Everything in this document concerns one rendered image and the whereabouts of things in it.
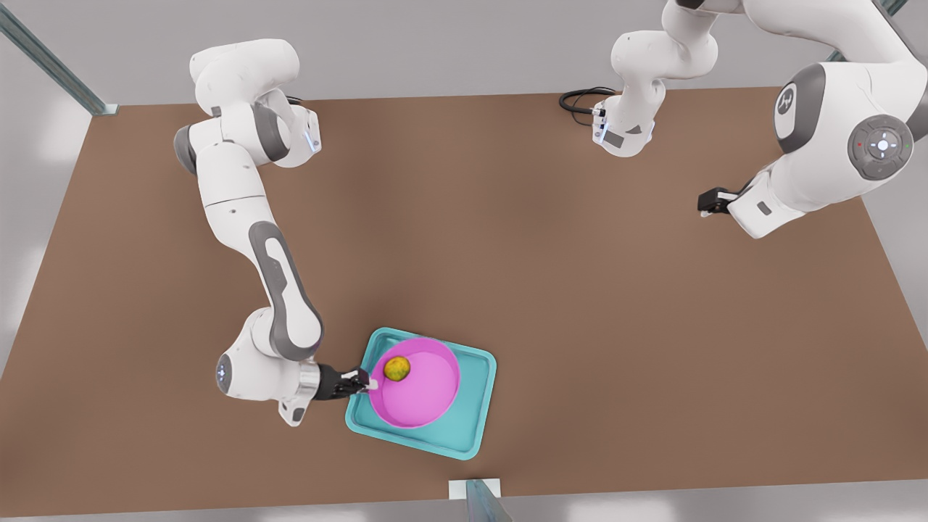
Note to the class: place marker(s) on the yellow-green orange fruit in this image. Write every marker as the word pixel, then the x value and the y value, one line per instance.
pixel 396 367

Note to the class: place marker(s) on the pink round plate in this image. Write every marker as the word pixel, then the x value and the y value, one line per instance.
pixel 416 382

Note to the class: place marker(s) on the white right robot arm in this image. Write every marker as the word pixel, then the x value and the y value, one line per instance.
pixel 232 181

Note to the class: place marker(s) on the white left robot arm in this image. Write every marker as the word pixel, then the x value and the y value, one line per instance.
pixel 834 130

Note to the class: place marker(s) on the teal rectangular tray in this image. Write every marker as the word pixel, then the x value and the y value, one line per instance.
pixel 464 417

